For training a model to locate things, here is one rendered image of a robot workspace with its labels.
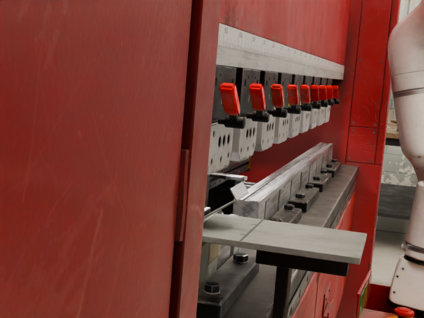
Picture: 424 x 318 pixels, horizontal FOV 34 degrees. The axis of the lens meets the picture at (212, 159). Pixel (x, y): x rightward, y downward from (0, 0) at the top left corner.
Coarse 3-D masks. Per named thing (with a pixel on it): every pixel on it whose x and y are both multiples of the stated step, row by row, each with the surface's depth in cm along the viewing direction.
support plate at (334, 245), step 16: (208, 224) 115; (224, 224) 116; (240, 224) 117; (256, 224) 118; (272, 224) 119; (288, 224) 120; (208, 240) 107; (224, 240) 106; (256, 240) 106; (272, 240) 107; (288, 240) 108; (304, 240) 109; (320, 240) 110; (336, 240) 111; (352, 240) 112; (304, 256) 103; (320, 256) 102; (336, 256) 102; (352, 256) 101
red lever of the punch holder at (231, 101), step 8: (224, 88) 100; (232, 88) 100; (224, 96) 101; (232, 96) 101; (224, 104) 103; (232, 104) 102; (232, 112) 104; (224, 120) 108; (232, 120) 106; (240, 120) 107; (240, 128) 107
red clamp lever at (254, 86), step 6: (252, 84) 120; (258, 84) 120; (252, 90) 120; (258, 90) 120; (252, 96) 121; (258, 96) 121; (252, 102) 122; (258, 102) 122; (264, 102) 123; (252, 108) 124; (258, 108) 123; (264, 108) 124; (246, 114) 127; (252, 114) 126; (258, 114) 126; (264, 114) 126; (252, 120) 127; (258, 120) 126; (264, 120) 126
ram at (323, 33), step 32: (224, 0) 105; (256, 0) 127; (288, 0) 159; (320, 0) 212; (256, 32) 130; (288, 32) 164; (320, 32) 220; (224, 64) 110; (256, 64) 133; (288, 64) 169
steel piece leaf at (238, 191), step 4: (240, 184) 115; (232, 188) 110; (236, 188) 111; (240, 188) 114; (244, 188) 116; (232, 192) 108; (236, 192) 110; (240, 192) 112; (244, 192) 114; (248, 192) 116; (236, 196) 109; (240, 196) 111; (236, 200) 108; (228, 204) 109; (220, 208) 110; (212, 212) 114; (204, 216) 112
